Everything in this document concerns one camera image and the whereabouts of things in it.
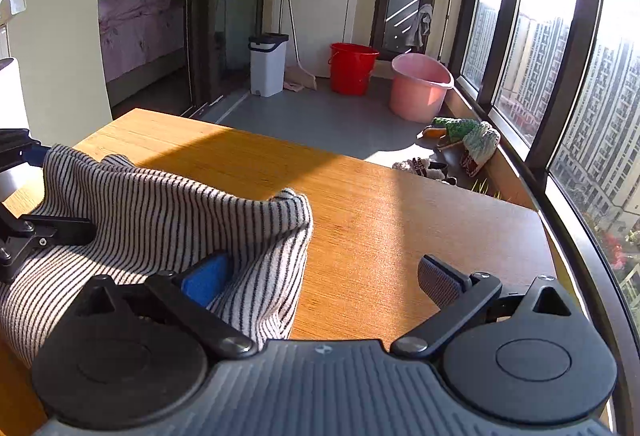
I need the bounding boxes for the white wall hook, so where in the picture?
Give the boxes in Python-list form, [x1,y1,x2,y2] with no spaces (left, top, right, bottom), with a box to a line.
[0,0,27,24]

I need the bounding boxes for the pair of slippers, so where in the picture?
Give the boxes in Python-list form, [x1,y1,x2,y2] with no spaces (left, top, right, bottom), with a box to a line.
[392,157,459,187]

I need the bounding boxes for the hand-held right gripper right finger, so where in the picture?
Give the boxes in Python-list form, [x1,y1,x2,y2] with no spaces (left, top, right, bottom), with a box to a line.
[390,255,573,360]

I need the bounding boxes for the bed with pink blanket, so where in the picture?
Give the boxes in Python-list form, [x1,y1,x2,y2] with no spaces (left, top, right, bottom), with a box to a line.
[97,0,187,107]

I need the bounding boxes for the green patterned cloth item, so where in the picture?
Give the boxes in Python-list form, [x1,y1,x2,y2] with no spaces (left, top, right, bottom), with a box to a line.
[422,117,482,145]

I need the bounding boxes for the apartment buildings outside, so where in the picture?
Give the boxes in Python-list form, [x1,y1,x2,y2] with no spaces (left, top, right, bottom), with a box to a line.
[465,3,640,277]

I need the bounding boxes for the green plants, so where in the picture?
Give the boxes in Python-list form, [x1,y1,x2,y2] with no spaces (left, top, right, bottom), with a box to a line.
[470,178,516,205]

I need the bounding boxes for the pink plastic tub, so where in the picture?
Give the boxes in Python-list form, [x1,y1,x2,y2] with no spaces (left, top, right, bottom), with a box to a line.
[389,53,455,123]

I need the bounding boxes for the white cylinder appliance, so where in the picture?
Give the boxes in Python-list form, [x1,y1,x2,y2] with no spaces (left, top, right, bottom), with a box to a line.
[0,57,31,132]

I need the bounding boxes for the sliding glass door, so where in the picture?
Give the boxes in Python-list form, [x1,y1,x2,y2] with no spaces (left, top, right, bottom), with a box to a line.
[187,0,274,117]

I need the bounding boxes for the red bucket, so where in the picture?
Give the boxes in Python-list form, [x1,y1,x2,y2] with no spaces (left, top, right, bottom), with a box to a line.
[328,42,380,97]

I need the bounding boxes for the striped long-sleeve shirt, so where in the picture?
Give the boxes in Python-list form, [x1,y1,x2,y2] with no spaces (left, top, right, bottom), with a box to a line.
[0,143,315,367]

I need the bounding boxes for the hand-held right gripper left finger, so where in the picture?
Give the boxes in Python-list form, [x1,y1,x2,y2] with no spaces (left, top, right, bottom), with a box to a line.
[75,253,256,360]

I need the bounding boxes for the white trash bin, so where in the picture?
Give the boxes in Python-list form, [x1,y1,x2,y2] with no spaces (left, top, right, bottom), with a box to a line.
[248,33,290,98]

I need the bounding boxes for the hanging grey cloth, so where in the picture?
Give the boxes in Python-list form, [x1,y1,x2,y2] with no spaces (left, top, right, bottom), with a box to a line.
[406,4,434,51]

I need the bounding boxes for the broom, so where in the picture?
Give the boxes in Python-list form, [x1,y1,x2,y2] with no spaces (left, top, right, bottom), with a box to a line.
[274,0,317,93]

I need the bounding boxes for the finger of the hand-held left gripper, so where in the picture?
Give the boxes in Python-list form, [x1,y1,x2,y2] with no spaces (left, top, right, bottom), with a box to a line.
[0,202,97,247]
[0,129,45,169]

